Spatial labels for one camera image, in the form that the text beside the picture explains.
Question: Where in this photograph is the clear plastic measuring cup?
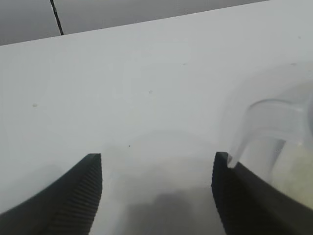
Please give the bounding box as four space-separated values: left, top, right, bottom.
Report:
226 93 313 209

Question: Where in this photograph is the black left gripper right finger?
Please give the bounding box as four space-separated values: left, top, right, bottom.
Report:
210 151 313 235

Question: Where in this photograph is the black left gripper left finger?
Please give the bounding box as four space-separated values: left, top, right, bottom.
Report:
0 153 103 235

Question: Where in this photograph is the thin black hanging cord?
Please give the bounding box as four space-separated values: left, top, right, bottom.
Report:
49 0 65 36

